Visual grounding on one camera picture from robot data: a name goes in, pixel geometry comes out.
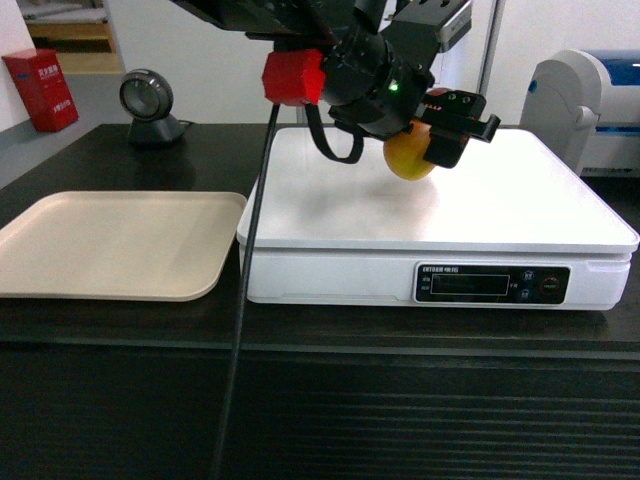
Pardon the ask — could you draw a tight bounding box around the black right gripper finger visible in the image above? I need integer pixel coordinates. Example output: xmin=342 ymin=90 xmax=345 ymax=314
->
xmin=418 ymin=89 xmax=501 ymax=169

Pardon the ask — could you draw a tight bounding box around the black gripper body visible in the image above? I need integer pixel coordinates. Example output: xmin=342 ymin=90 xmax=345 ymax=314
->
xmin=319 ymin=29 xmax=437 ymax=141

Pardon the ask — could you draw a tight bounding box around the red yellow mango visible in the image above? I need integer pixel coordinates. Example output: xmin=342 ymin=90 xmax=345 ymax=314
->
xmin=383 ymin=119 xmax=435 ymax=181

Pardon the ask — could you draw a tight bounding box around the white digital scale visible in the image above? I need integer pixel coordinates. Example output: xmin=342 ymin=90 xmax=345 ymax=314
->
xmin=248 ymin=128 xmax=639 ymax=310

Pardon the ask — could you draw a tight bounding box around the black slatted checkout counter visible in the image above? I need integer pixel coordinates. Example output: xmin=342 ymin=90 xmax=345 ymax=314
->
xmin=0 ymin=123 xmax=640 ymax=480

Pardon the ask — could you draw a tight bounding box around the grey blue label printer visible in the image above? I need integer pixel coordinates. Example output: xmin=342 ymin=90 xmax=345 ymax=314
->
xmin=519 ymin=49 xmax=639 ymax=177

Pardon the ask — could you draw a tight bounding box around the grey round barcode scanner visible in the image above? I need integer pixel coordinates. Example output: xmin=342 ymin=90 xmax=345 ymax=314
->
xmin=119 ymin=69 xmax=185 ymax=148

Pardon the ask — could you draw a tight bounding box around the wooden shelf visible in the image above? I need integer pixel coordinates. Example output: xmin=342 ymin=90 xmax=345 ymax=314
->
xmin=17 ymin=1 xmax=122 ymax=75

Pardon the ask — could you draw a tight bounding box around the beige plastic tray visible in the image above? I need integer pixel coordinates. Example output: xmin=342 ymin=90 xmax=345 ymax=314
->
xmin=1 ymin=191 xmax=246 ymax=302

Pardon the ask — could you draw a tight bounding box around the red fire extinguisher box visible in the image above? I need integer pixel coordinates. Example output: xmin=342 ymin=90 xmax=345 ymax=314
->
xmin=2 ymin=48 xmax=79 ymax=132

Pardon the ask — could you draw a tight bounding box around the black hanging cable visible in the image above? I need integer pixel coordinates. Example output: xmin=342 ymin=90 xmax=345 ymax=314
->
xmin=209 ymin=102 xmax=280 ymax=480

